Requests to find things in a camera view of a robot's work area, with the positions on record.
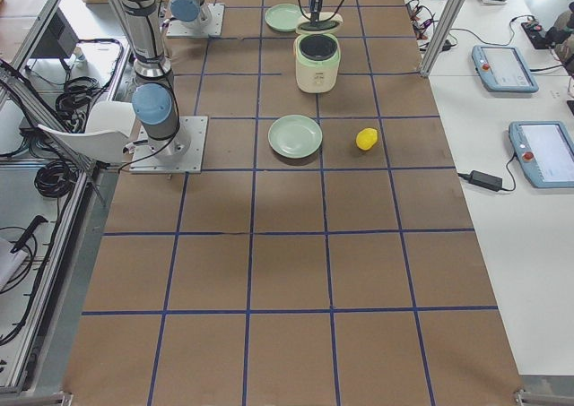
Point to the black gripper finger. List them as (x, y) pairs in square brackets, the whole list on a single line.
[(314, 18)]

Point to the white rice cooker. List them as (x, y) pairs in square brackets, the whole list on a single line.
[(317, 53)]

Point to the green plate near arm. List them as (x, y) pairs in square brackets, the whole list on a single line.
[(285, 17), (295, 136)]

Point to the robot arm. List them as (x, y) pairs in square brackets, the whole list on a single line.
[(142, 22), (192, 13)]

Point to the yellow lemon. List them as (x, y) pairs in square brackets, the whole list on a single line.
[(366, 138)]

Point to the far teach pendant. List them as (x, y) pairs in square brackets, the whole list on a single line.
[(503, 69)]

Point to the teach pendant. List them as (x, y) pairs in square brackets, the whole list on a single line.
[(503, 69), (544, 151)]

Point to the white chair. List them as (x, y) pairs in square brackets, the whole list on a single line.
[(106, 133)]

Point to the black power adapter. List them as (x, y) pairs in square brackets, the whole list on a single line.
[(484, 180)]

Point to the near teach pendant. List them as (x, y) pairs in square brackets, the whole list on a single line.
[(544, 151)]

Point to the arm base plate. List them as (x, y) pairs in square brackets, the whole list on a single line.
[(184, 154), (177, 30)]

